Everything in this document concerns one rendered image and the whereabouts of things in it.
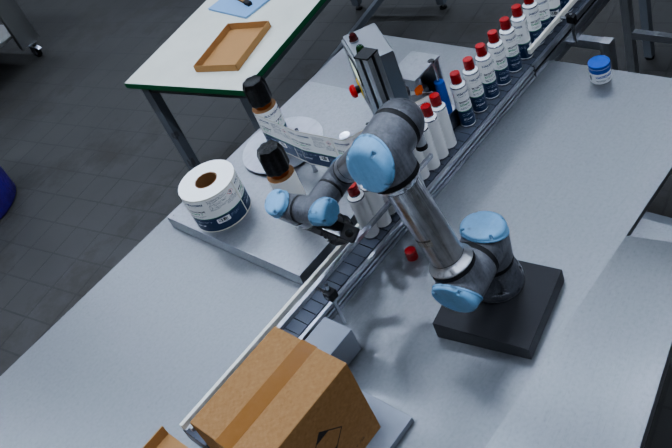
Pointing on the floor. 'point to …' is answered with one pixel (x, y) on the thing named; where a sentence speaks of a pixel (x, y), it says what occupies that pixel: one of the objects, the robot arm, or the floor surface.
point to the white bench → (209, 27)
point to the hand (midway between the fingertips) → (355, 236)
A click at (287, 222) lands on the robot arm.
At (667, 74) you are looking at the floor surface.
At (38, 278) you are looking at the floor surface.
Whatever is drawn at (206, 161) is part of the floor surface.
